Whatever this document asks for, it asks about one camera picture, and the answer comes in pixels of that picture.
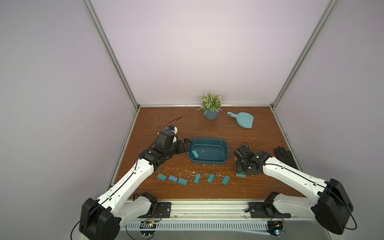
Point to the blue binder clip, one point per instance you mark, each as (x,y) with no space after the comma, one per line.
(175,176)

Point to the teal binder clip three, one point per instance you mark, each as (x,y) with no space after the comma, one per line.
(210,176)

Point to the controller board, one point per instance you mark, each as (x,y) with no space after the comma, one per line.
(148,229)
(275,228)

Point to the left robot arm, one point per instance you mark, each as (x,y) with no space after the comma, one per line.
(103,217)

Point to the teal binder clip four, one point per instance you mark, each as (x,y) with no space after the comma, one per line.
(225,179)

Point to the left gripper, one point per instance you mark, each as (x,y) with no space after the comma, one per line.
(186,147)

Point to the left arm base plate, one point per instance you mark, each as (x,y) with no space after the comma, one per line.
(159,210)

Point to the teal plastic storage box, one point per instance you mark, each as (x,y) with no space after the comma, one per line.
(216,151)

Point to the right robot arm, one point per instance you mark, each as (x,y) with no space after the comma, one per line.
(327,202)

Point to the left controller board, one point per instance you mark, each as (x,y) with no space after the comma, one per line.
(148,229)

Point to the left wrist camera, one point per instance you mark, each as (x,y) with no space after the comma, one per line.
(172,128)

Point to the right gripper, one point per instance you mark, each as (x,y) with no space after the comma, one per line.
(242,163)

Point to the teal binder clip seven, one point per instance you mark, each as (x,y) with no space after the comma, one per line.
(197,153)

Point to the light teal dustpan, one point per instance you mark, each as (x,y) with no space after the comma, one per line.
(244,120)

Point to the small potted green plant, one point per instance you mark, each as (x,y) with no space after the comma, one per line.
(211,105)

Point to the teal binder clip two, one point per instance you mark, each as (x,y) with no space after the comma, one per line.
(197,178)

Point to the teal binder clip one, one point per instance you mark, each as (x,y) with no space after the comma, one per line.
(183,179)

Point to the right controller board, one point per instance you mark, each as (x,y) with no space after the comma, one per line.
(275,228)

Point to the aluminium front rail frame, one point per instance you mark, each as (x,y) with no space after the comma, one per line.
(208,216)

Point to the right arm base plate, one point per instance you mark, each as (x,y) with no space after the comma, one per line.
(264,210)

